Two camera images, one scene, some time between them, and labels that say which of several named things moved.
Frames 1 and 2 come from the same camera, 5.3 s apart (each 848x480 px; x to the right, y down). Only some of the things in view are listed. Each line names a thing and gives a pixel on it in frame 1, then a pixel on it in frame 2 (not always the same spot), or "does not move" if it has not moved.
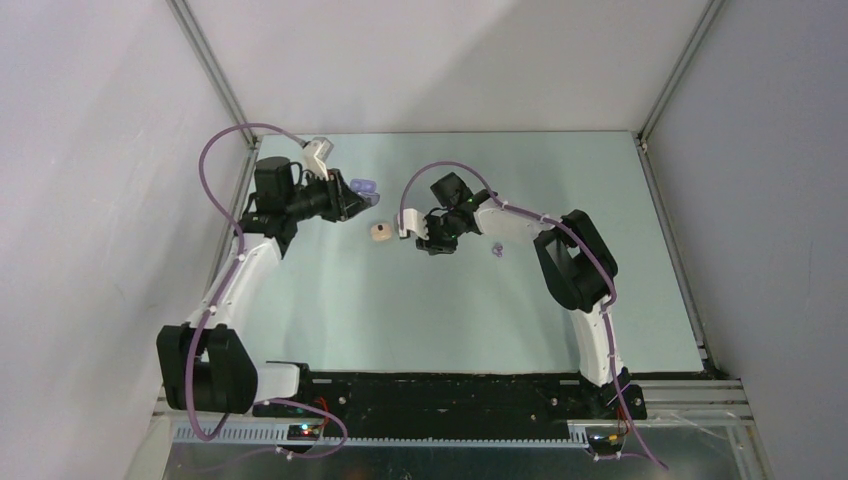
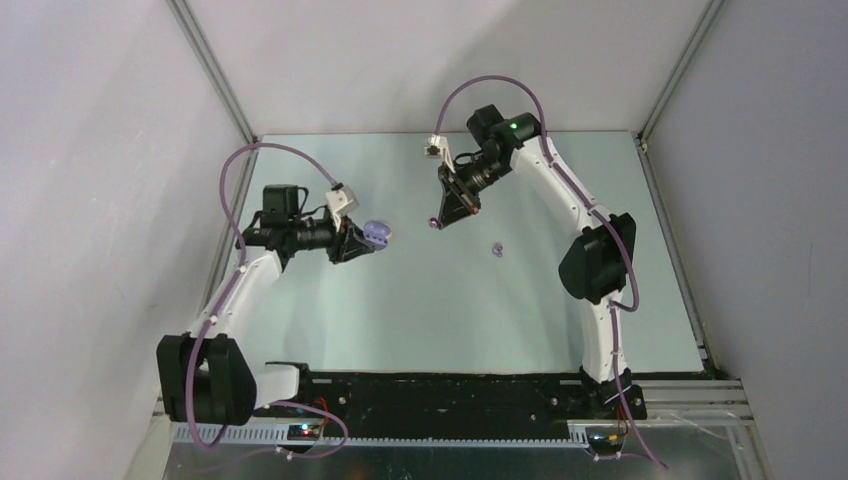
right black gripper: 433,246 to 450,211
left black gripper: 342,202 to 353,243
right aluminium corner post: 695,43 does not move
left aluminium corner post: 212,66 does not move
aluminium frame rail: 698,402 does not move
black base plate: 455,406 does not move
